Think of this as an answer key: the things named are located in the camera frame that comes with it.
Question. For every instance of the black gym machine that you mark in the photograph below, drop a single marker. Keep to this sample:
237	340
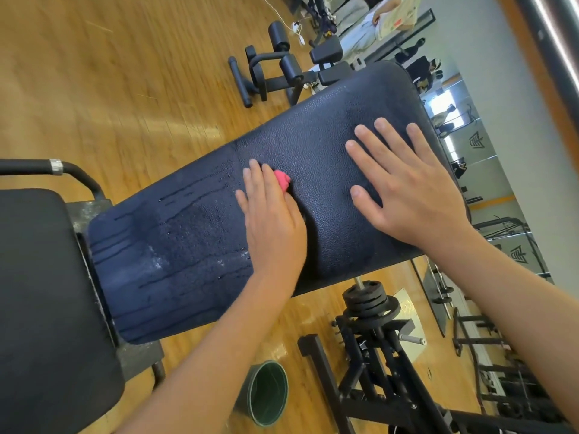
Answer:
289	72

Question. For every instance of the person's left hand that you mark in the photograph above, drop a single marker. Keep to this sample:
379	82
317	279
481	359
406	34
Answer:
276	235

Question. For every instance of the person's left forearm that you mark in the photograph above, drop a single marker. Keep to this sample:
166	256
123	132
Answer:
208	375

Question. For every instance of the pink cleaning cloth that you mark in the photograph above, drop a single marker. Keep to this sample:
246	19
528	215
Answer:
283	180

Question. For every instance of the dark green plastic bucket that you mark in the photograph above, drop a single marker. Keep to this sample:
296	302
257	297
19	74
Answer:
264	393

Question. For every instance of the person's right hand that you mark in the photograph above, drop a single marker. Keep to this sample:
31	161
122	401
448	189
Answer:
416	190

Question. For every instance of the large wall mirror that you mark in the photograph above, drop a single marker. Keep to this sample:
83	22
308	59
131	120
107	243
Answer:
470	149

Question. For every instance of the black weight plate stack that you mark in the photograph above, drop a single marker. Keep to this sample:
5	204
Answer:
371	300

